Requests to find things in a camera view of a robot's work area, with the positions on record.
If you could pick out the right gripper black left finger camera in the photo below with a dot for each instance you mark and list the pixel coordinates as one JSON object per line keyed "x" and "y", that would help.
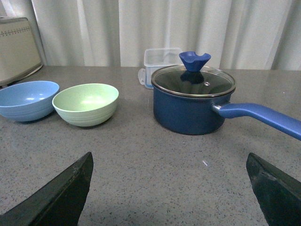
{"x": 59, "y": 203}

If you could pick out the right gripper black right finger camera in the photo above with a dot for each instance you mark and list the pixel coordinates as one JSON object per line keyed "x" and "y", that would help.
{"x": 278, "y": 194}

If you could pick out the green plastic bowl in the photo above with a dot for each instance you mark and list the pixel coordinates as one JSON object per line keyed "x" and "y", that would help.
{"x": 87, "y": 104}

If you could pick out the blue plastic bowl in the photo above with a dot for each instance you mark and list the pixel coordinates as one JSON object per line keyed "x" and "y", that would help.
{"x": 28, "y": 101}

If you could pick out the glass lid with blue knob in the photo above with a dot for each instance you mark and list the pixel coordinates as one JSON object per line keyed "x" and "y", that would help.
{"x": 193, "y": 78}

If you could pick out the cream two-slot toaster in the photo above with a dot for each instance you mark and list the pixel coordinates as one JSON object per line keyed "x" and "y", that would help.
{"x": 19, "y": 56}

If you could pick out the clear plastic food container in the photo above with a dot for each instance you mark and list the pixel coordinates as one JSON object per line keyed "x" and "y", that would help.
{"x": 154, "y": 59}

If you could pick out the blue saucepan with handle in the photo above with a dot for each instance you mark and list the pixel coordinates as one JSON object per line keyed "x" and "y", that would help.
{"x": 199, "y": 116}

